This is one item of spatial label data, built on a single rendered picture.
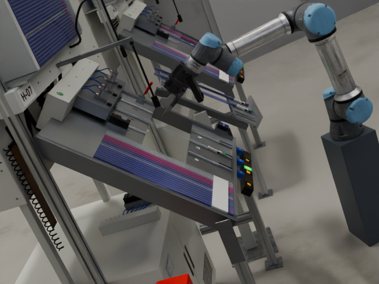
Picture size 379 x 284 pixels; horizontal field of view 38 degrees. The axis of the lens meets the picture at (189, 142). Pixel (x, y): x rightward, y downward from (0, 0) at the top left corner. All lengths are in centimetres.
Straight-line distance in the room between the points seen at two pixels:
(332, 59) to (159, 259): 103
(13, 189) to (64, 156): 22
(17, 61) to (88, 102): 34
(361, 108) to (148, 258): 105
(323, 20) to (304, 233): 123
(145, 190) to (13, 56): 60
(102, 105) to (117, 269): 61
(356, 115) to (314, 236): 83
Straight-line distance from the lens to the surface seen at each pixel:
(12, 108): 176
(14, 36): 185
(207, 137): 237
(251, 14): 624
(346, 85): 233
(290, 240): 297
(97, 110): 208
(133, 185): 181
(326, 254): 280
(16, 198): 194
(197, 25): 608
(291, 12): 233
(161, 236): 215
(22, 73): 187
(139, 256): 210
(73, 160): 182
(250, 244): 297
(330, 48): 226
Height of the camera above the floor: 165
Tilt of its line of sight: 21 degrees down
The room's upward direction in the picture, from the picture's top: 22 degrees counter-clockwise
